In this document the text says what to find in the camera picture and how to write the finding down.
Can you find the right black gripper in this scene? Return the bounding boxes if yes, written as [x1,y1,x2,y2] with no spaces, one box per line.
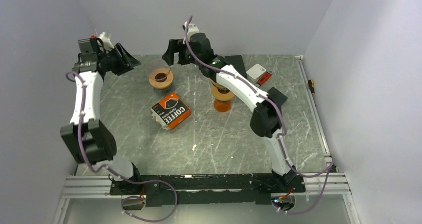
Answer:
[162,38,203,66]

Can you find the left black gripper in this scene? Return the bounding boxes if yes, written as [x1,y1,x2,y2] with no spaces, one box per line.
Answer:
[98,43,141,76]

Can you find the wooden ring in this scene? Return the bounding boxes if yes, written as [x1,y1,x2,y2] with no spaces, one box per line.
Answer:
[148,68,175,90]
[211,84,236,103]

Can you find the orange coffee filter box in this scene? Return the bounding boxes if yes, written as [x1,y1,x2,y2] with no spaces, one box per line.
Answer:
[151,92,191,130]

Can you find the orange glass carafe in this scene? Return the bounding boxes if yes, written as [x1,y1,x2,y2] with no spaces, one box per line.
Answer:
[213,99,232,112]

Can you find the pink clear plastic dripper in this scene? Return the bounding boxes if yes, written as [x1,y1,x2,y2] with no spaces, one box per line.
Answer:
[145,59,171,82]

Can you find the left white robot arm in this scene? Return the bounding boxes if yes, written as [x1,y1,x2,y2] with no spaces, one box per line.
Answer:
[60,32,143,194]

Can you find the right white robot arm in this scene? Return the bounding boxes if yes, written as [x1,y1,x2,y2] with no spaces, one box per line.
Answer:
[162,33,296,192]

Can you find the grey glass dripper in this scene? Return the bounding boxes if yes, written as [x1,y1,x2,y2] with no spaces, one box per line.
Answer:
[153,86,174,97]

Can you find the black block far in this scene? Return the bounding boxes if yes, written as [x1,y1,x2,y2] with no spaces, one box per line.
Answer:
[224,55,247,78]

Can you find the black block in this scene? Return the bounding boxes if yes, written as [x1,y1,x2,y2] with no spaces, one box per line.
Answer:
[224,55,247,78]
[267,87,288,107]

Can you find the black block near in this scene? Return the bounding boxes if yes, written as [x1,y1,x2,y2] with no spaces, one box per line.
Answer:
[267,87,288,107]

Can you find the yellow black screwdriver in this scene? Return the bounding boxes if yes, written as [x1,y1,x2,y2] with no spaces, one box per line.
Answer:
[308,79,315,95]

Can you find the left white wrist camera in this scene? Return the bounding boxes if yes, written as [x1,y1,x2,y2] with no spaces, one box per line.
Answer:
[91,31,114,52]

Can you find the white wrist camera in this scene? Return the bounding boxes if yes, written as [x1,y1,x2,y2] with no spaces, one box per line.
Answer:
[91,31,114,52]
[183,23,200,36]

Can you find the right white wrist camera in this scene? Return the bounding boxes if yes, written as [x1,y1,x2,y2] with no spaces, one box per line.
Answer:
[183,23,200,36]

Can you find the red handled adjustable wrench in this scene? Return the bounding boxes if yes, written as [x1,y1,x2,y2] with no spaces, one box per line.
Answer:
[255,71,273,88]

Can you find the black base frame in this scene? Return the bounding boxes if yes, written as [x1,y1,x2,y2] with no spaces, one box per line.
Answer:
[110,173,306,207]

